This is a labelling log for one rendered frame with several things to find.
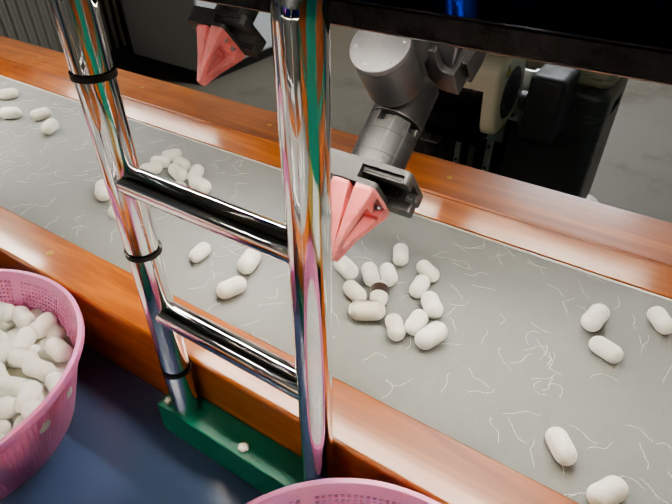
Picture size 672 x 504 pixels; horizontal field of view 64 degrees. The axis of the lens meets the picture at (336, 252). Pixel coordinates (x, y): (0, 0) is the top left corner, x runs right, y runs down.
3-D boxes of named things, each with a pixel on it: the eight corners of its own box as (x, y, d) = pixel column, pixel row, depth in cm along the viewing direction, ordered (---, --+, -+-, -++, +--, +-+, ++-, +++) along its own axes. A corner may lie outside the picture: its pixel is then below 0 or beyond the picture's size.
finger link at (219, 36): (198, 73, 73) (228, 14, 74) (162, 64, 76) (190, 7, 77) (225, 99, 79) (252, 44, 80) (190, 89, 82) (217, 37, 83)
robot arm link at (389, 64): (489, 53, 56) (418, 33, 60) (478, -31, 46) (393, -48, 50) (433, 149, 55) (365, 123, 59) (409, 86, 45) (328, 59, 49)
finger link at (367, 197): (342, 258, 49) (383, 168, 51) (279, 233, 52) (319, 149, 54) (362, 276, 55) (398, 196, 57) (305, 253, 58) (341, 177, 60)
